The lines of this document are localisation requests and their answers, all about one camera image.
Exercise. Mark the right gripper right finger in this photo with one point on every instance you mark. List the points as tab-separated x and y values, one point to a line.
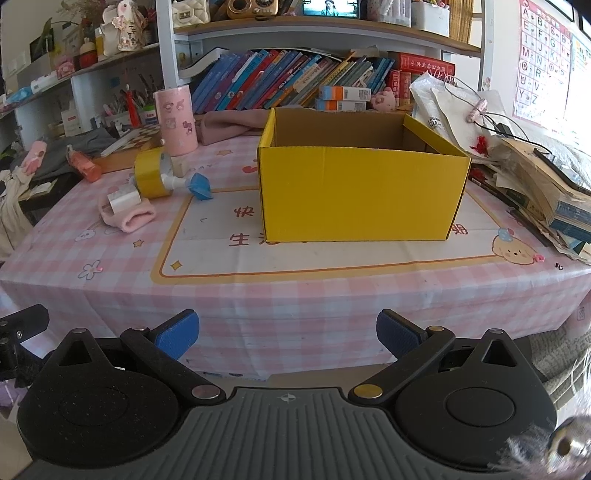
417	351

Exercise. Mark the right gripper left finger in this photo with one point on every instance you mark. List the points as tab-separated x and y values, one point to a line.
159	350

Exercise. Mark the pink fuzzy sock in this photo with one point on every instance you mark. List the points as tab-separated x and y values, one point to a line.
130	219

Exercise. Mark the blue object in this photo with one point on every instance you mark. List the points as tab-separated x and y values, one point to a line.
200	187

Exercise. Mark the yellow tape roll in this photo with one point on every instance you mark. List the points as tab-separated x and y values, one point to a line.
149	167

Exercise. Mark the white charger plug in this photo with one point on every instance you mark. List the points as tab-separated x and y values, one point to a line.
123	198

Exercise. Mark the pink checked tablecloth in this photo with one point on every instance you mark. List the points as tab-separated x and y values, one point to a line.
279	308

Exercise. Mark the orange pink bottle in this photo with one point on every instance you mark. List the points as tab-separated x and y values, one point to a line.
90	171

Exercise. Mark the wooden chess board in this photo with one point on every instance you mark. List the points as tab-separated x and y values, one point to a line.
122	153

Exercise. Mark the yellow cardboard box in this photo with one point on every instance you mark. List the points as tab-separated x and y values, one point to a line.
357	176

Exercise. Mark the stack of old books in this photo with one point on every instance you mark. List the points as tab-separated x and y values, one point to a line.
545	198

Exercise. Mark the pink cylinder container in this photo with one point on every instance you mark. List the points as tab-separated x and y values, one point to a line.
175	117

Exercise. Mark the pink purple cloth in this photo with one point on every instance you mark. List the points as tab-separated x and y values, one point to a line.
217	126

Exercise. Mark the red figurine pen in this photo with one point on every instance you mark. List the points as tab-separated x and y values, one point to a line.
132	111

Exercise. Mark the white tote bag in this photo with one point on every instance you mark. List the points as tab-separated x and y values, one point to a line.
449	110

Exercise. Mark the pink pig plush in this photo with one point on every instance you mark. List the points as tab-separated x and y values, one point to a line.
385	101

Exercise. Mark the orange white box lower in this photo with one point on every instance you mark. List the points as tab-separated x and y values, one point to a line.
340	105

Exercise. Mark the orange white box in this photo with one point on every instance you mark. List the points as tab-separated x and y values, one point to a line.
340	105
343	93

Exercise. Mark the orange white box upper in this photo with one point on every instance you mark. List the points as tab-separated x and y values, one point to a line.
343	93

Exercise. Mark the red thick dictionary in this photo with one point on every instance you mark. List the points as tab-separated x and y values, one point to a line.
419	65

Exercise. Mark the white quilted handbag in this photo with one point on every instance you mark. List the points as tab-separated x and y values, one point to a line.
187	13

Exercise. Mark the smartphone showing video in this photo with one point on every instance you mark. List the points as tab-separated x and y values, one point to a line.
332	8

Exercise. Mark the gold retro radio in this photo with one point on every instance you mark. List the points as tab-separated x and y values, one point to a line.
243	9

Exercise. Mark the alphabet wall poster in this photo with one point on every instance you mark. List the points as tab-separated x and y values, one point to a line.
544	65

